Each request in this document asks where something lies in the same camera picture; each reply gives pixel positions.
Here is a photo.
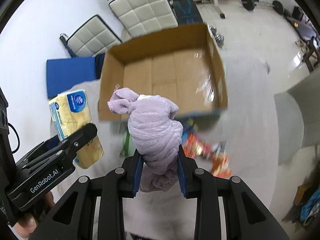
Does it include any left white padded chair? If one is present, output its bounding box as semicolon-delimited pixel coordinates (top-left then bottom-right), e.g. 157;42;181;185
59;15;122;58

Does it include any dark blue cloth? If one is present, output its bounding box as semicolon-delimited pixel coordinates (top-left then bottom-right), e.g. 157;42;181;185
94;54;105;80

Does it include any barbell on floor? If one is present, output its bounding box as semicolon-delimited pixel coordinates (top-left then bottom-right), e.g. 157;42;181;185
241;0;284;15

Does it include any white padded chair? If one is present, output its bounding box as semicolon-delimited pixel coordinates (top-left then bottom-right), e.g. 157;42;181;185
59;15;122;58
109;0;178;37

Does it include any grey table cloth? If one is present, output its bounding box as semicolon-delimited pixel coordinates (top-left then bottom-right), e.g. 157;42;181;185
54;56;279;239

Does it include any open cardboard box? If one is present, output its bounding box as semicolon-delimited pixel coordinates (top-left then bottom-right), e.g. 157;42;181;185
98;24;228;121

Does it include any right white padded chair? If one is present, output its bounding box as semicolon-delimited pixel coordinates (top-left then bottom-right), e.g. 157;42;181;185
109;0;178;37

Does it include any black blue bench pad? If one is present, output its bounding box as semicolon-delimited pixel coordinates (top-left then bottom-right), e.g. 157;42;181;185
172;0;203;25

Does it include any blue foam mat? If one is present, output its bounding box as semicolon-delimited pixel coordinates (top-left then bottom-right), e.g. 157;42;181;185
46;57;97;99

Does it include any green snack packet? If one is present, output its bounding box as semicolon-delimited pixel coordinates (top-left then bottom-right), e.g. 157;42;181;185
120;131;135;158

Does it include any light blue snack packet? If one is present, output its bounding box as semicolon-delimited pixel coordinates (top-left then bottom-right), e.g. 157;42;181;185
181;118;199;142

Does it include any orange panda snack packet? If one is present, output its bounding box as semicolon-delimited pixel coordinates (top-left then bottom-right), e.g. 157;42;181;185
210;141;232;179

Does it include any left human hand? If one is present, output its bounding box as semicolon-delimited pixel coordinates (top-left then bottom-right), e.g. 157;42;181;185
13;191;55;239

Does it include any red snack packet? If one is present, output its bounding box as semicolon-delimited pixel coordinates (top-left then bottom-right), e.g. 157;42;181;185
182;132;213;160

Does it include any dark wooden chair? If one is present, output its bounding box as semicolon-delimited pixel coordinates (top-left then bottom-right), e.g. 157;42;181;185
302;36;319;73

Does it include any yellow tissue pack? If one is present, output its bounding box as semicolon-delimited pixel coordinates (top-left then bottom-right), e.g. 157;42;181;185
49;89;104;169

